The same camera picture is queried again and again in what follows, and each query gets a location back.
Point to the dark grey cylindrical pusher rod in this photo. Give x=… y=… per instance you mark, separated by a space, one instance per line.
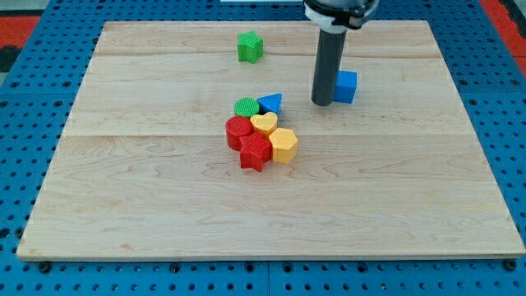
x=328 y=58

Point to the blue cube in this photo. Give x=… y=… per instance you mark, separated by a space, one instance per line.
x=346 y=86

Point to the yellow hexagon block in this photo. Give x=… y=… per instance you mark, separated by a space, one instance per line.
x=284 y=145

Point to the green star block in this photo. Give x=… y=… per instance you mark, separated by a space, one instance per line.
x=250 y=47

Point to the blue triangle block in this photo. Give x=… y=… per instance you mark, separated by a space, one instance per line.
x=270 y=103

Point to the yellow heart block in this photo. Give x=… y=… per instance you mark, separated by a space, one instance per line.
x=265 y=124

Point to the green cylinder block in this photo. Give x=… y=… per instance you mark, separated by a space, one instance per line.
x=246 y=107

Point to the red cylinder block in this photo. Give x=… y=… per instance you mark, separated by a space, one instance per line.
x=237 y=127

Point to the red star block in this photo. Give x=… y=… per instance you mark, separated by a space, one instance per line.
x=256 y=150

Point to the light wooden board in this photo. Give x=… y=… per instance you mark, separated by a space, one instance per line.
x=198 y=141

